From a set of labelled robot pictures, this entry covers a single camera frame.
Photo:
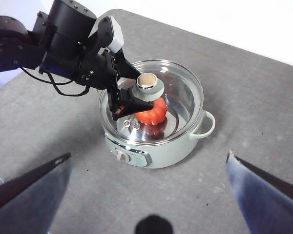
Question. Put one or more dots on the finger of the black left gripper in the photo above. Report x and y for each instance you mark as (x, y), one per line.
(134, 106)
(127, 65)

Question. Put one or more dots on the pale green electric pot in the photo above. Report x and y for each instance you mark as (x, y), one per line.
(166, 153)

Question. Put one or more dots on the glass lid with green knob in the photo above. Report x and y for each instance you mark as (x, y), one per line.
(146, 81)

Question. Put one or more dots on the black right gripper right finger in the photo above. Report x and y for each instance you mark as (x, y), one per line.
(266, 200)

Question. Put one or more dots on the orange toy pumpkin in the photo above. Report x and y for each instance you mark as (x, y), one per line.
(153, 114)

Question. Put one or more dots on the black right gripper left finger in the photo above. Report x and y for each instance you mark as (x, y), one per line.
(27, 204)

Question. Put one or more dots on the pale grey camera box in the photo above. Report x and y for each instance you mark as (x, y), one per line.
(117, 36)

